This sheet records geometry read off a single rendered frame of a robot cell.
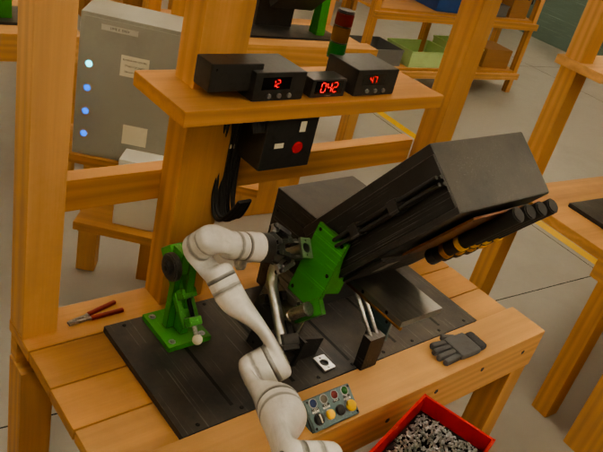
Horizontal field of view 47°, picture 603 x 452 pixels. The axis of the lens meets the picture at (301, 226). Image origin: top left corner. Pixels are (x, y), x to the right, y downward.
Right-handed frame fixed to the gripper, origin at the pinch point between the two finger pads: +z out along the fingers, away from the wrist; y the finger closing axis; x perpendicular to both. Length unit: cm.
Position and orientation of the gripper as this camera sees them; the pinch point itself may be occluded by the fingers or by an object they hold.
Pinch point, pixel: (297, 249)
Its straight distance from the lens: 181.6
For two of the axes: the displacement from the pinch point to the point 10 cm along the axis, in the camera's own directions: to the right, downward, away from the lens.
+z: 6.9, 0.7, 7.2
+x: -7.2, 2.3, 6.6
